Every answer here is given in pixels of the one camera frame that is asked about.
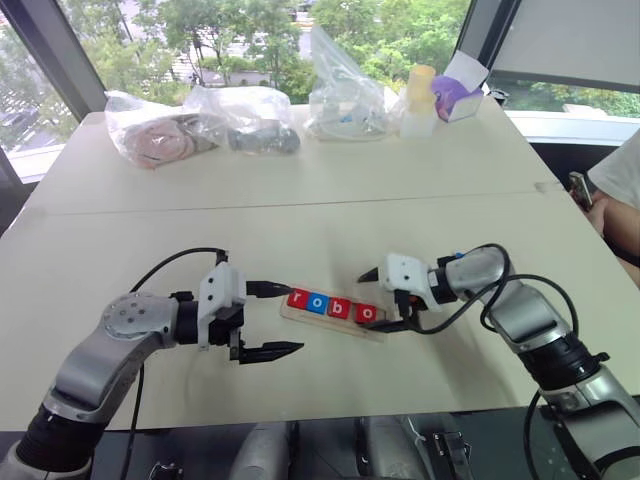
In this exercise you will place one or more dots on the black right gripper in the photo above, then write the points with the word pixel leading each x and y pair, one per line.
pixel 410 310

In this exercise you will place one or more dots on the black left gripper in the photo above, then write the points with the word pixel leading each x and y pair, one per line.
pixel 225 330

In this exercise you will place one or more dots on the red letter tile o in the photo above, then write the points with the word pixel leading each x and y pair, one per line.
pixel 364 313

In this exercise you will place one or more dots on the red letter tile b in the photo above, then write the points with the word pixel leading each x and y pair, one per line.
pixel 339 308

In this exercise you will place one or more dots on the wooden letter tray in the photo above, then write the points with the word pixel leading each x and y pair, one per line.
pixel 330 325

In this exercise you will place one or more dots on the bystander smartphone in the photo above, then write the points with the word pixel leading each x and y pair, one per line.
pixel 580 190

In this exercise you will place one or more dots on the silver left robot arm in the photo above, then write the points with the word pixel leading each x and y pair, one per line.
pixel 100 345

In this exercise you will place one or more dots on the bystander bare forearm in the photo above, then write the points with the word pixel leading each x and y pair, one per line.
pixel 625 230

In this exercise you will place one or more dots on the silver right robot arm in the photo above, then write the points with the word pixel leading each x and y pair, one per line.
pixel 540 325

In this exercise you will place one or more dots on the red letter tile r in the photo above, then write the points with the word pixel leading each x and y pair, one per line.
pixel 298 299

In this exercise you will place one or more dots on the blue letter tile o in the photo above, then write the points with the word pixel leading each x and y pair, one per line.
pixel 317 303

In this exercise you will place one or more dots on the bystander hand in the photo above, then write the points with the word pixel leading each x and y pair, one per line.
pixel 599 215

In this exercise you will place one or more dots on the grey rounded shape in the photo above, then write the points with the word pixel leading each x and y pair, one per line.
pixel 262 452

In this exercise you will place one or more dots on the black metal latch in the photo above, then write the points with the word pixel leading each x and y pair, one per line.
pixel 452 455

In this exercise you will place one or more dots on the plastic bag of grey items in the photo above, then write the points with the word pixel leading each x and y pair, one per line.
pixel 250 130

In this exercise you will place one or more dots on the plastic bag of white items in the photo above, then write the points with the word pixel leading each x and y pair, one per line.
pixel 345 105

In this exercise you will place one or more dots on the plastic bag of pink items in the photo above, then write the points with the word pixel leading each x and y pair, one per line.
pixel 155 140

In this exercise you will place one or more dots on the purple and white carton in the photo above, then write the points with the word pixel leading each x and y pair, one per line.
pixel 457 95

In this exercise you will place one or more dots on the bystander white shirt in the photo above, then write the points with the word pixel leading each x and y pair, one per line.
pixel 620 170

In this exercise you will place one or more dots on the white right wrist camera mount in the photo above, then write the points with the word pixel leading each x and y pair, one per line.
pixel 407 275

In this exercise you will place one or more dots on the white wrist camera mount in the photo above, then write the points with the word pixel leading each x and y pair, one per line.
pixel 407 275
pixel 220 287

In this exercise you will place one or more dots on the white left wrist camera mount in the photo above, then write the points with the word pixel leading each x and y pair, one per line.
pixel 220 287

